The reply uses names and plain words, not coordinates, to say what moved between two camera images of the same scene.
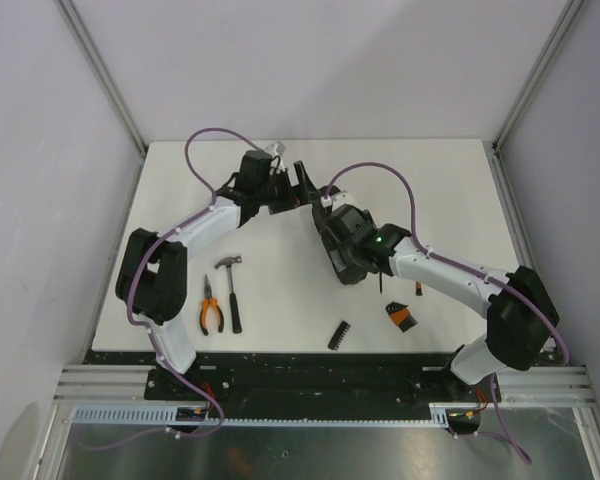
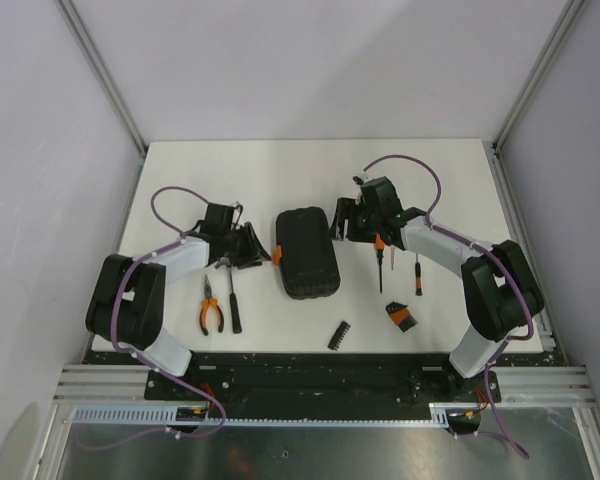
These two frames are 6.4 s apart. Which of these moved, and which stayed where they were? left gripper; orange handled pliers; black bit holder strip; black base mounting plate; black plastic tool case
Moved: left gripper; black plastic tool case
Stayed: black base mounting plate; orange handled pliers; black bit holder strip
